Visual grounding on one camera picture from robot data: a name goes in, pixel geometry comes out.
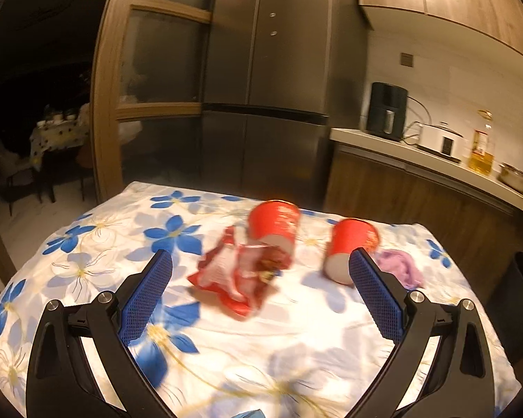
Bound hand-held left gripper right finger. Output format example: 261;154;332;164
344;247;498;418

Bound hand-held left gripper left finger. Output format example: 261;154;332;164
25;249;175;418

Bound purple plastic bag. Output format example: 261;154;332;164
377;248;424;289

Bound red paper cup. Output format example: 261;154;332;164
248;199;301;257
324;218;381;286

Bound red snack wrapper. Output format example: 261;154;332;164
187;225;293;318

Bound black trash bin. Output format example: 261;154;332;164
488;251;523;366

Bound kitchen counter with wooden cabinets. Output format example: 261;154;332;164
325;127;523;305

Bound floral tablecloth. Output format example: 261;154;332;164
0;180;523;418

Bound white rice cooker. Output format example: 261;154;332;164
418;122;467;158

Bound cooking oil bottle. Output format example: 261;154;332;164
467;110;495;176

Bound dark dining chair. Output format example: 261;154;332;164
0;131;55;214

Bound dining table with dotted cloth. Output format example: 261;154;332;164
30;105;92;170

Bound metal pot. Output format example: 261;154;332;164
499;162;523;192

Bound black air fryer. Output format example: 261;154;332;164
365;82;408;141

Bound wooden framed glass door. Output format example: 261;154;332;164
89;0;219;201

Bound steel refrigerator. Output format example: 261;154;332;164
200;0;371;210

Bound black power cable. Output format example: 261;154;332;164
403;96;432;144

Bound wooden wall cabinets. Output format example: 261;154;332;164
349;0;523;68

